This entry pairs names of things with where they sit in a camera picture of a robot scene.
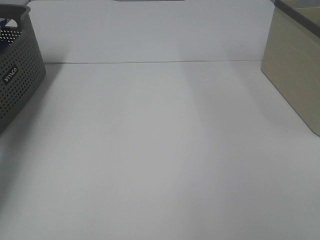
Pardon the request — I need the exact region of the blue towel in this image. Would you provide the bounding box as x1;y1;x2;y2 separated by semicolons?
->
0;18;9;52

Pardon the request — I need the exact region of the beige storage box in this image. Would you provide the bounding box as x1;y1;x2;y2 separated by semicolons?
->
261;0;320;135

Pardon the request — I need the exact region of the grey perforated plastic basket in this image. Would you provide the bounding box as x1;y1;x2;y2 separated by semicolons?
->
0;4;46;132

